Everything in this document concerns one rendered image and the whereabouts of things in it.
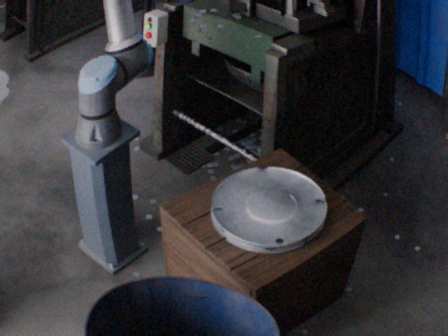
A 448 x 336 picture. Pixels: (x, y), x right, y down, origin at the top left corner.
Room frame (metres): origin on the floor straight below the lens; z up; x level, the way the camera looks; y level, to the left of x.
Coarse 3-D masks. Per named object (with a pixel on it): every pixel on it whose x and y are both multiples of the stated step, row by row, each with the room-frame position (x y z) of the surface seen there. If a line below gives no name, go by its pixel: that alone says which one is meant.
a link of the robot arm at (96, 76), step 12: (96, 60) 1.53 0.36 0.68; (108, 60) 1.52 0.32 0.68; (84, 72) 1.48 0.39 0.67; (96, 72) 1.47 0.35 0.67; (108, 72) 1.47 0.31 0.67; (120, 72) 1.52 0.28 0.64; (84, 84) 1.45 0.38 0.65; (96, 84) 1.44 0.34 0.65; (108, 84) 1.46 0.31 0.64; (120, 84) 1.51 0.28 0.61; (84, 96) 1.45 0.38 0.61; (96, 96) 1.44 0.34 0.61; (108, 96) 1.46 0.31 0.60; (84, 108) 1.45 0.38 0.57; (96, 108) 1.44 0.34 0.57; (108, 108) 1.46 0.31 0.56
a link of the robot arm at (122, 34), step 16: (112, 0) 1.60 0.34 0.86; (128, 0) 1.63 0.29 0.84; (112, 16) 1.60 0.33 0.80; (128, 16) 1.61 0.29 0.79; (112, 32) 1.60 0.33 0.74; (128, 32) 1.60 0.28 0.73; (112, 48) 1.58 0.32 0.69; (128, 48) 1.58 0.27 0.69; (144, 48) 1.63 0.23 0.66; (128, 64) 1.55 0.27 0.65; (144, 64) 1.60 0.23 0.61; (128, 80) 1.54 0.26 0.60
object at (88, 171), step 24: (72, 144) 1.45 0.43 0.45; (120, 144) 1.45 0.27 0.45; (72, 168) 1.47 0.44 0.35; (96, 168) 1.40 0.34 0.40; (120, 168) 1.46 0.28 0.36; (96, 192) 1.40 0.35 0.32; (120, 192) 1.45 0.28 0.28; (96, 216) 1.40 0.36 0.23; (120, 216) 1.44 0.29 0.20; (96, 240) 1.42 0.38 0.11; (120, 240) 1.43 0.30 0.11; (120, 264) 1.41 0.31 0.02
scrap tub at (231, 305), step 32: (128, 288) 0.92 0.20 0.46; (160, 288) 0.95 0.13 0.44; (192, 288) 0.96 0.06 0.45; (224, 288) 0.94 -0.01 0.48; (96, 320) 0.81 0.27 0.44; (128, 320) 0.90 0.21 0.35; (160, 320) 0.94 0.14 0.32; (192, 320) 0.95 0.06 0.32; (224, 320) 0.93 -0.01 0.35; (256, 320) 0.88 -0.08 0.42
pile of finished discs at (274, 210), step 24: (216, 192) 1.36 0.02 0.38; (240, 192) 1.36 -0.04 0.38; (264, 192) 1.36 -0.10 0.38; (288, 192) 1.37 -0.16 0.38; (312, 192) 1.37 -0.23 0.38; (216, 216) 1.27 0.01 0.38; (240, 216) 1.28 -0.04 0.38; (264, 216) 1.27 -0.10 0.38; (288, 216) 1.27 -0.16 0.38; (312, 216) 1.28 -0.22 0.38; (240, 240) 1.19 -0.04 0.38; (264, 240) 1.19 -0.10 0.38; (288, 240) 1.19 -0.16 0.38
